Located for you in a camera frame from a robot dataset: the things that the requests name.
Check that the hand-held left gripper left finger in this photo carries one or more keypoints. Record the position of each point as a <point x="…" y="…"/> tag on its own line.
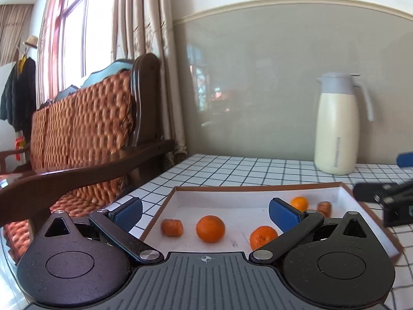
<point x="129" y="213"/>

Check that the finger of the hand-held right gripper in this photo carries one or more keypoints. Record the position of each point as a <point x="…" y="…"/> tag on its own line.
<point x="406" y="159"/>
<point x="367" y="191"/>

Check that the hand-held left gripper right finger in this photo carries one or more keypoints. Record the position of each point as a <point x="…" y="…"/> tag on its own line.
<point x="284" y="214"/>

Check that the small tangerine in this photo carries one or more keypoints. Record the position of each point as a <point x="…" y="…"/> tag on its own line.
<point x="299" y="203"/>
<point x="262" y="236"/>

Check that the white tray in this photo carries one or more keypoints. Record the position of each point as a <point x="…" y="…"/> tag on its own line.
<point x="242" y="206"/>

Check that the large orange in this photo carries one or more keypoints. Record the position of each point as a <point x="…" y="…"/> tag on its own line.
<point x="210" y="229"/>

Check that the white checked tablecloth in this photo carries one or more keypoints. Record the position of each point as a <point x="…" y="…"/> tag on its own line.
<point x="242" y="171"/>

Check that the cream thermos jug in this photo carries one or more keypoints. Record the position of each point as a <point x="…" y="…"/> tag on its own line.
<point x="335" y="129"/>

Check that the wooden sofa with orange cushions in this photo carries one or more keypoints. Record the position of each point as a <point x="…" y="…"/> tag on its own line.
<point x="90" y="129"/>

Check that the striped colourful cloth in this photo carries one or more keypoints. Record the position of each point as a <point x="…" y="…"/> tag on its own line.
<point x="20" y="147"/>

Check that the black coat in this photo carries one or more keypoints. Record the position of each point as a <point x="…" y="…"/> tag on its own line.
<point x="19" y="97"/>

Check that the yellow garment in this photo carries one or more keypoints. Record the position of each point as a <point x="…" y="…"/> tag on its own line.
<point x="22" y="63"/>

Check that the red framed window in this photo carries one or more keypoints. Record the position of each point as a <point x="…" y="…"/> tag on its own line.
<point x="74" y="32"/>

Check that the beige curtain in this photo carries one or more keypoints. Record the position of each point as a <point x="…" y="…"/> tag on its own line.
<point x="14" y="32"/>
<point x="145" y="22"/>

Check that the straw hat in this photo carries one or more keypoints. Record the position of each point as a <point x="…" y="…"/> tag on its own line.
<point x="31" y="42"/>

